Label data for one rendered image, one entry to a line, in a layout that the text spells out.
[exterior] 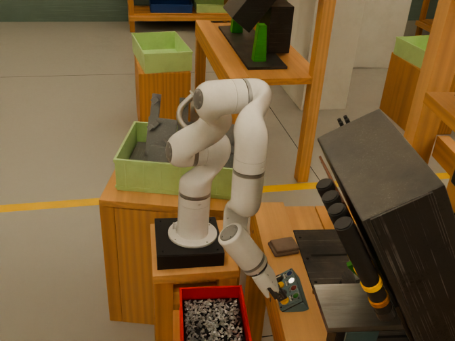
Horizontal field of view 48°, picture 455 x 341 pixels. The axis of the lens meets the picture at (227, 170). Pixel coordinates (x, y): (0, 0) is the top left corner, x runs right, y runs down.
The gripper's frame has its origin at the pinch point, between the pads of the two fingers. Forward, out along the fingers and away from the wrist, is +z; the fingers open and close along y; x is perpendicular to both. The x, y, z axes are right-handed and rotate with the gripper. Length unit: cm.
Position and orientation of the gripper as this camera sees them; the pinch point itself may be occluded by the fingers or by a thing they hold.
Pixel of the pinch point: (279, 294)
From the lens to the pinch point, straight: 171.2
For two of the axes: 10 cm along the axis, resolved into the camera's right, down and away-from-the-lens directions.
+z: 5.3, 7.0, 4.8
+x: 8.4, -5.0, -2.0
